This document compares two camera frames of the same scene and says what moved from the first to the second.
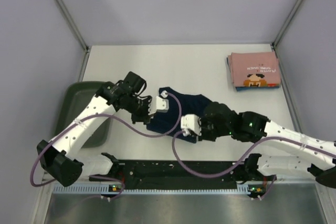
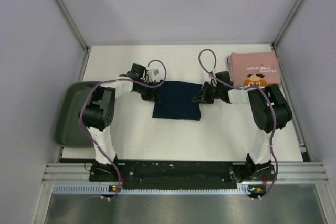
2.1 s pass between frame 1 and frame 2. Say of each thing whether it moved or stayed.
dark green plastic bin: stayed
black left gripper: moved
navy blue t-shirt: moved
